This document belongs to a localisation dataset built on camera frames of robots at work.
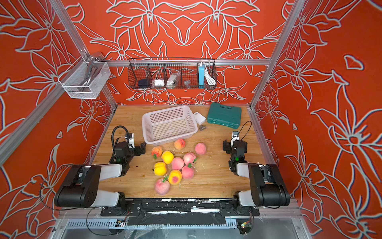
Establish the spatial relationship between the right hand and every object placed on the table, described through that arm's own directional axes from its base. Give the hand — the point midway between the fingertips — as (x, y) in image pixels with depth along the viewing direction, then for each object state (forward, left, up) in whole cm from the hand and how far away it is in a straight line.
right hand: (231, 139), depth 92 cm
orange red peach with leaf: (-9, +46, -1) cm, 47 cm away
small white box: (+21, +20, -5) cm, 30 cm away
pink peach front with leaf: (-29, +40, 0) cm, 50 cm away
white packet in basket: (+27, +37, +24) cm, 52 cm away
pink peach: (-6, +20, -1) cm, 21 cm away
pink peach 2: (-17, +33, 0) cm, 37 cm away
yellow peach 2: (-19, +43, -1) cm, 47 cm away
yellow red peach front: (-24, +34, 0) cm, 42 cm away
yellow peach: (-12, +40, -3) cm, 41 cm away
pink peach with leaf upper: (-13, +27, 0) cm, 30 cm away
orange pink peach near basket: (-3, +33, -1) cm, 33 cm away
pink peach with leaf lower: (-21, +27, -1) cm, 35 cm away
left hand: (-2, +60, -1) cm, 60 cm away
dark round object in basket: (+30, +59, +21) cm, 69 cm away
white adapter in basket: (+22, +45, +27) cm, 57 cm away
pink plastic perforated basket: (+15, +44, -6) cm, 46 cm away
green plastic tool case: (+22, 0, -3) cm, 22 cm away
